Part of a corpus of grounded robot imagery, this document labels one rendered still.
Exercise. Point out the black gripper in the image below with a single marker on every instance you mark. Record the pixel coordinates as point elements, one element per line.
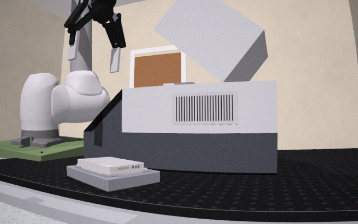
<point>102,12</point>

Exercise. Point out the grey lab machine housing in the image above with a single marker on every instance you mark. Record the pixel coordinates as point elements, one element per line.
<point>226,127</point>

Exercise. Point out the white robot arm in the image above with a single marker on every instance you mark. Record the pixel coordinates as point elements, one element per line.
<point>45,103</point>

